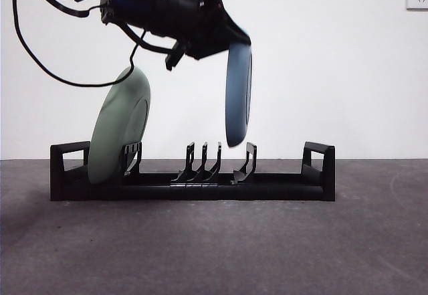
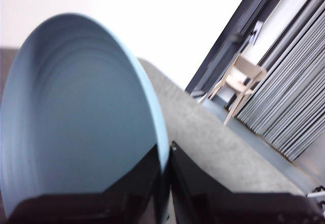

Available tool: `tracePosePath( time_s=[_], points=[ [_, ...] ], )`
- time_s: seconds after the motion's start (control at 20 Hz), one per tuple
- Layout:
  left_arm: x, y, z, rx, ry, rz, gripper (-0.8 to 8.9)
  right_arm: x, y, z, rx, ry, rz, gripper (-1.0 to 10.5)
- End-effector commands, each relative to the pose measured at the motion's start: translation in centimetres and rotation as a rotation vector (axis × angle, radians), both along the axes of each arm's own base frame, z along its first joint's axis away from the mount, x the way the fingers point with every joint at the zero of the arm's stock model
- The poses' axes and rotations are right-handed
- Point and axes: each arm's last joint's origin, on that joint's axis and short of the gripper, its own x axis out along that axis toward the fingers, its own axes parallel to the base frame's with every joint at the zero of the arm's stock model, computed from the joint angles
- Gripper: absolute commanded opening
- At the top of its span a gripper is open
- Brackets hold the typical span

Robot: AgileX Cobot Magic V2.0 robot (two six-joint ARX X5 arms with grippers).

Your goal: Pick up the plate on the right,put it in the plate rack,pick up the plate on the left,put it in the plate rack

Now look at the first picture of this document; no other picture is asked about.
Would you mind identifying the blue round plate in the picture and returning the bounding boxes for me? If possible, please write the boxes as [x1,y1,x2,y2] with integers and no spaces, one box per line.
[224,42,253,148]

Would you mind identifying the green round plate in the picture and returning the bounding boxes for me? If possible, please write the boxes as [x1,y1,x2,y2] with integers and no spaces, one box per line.
[88,66,151,185]

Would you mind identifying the black plate rack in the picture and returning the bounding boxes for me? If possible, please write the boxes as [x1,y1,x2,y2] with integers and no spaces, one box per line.
[49,140,336,202]

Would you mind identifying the short thick black cable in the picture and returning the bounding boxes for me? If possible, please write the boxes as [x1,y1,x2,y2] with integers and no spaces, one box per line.
[49,0,103,18]

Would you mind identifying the thin black cable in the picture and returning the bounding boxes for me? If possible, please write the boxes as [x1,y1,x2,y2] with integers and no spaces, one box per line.
[12,0,148,88]

